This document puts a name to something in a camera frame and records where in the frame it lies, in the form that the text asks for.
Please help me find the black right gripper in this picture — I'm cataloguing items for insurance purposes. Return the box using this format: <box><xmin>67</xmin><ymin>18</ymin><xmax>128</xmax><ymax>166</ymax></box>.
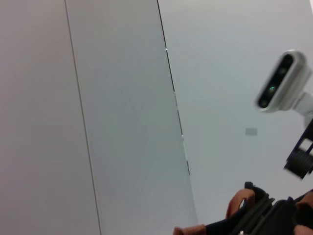
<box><xmin>283</xmin><ymin>121</ymin><xmax>313</xmax><ymax>181</ymax></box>

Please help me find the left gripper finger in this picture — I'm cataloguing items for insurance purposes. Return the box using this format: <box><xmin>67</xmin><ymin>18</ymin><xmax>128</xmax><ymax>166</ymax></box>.
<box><xmin>244</xmin><ymin>199</ymin><xmax>298</xmax><ymax>235</ymax></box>

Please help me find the black bag with brown handles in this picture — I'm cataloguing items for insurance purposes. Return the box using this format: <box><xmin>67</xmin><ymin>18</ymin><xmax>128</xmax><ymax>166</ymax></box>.
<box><xmin>173</xmin><ymin>181</ymin><xmax>313</xmax><ymax>235</ymax></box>

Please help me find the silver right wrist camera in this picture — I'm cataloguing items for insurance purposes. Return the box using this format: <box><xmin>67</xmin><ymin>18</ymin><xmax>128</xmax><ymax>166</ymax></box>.
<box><xmin>255</xmin><ymin>49</ymin><xmax>313</xmax><ymax>128</ymax></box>

